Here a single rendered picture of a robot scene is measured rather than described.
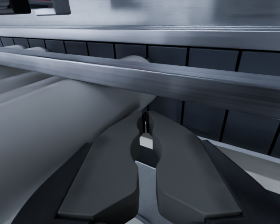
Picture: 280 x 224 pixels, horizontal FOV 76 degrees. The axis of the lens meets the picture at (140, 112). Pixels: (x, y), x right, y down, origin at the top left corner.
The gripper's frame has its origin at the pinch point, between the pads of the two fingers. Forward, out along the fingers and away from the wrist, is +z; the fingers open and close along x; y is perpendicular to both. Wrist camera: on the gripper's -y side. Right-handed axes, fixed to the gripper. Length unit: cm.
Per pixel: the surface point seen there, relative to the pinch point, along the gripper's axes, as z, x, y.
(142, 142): 2.4, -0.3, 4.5
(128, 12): 13.0, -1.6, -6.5
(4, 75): 7.2, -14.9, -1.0
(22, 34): 16.3, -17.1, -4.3
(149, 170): 6.1, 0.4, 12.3
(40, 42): 14.2, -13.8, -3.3
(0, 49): 4.5, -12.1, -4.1
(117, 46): 7.8, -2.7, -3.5
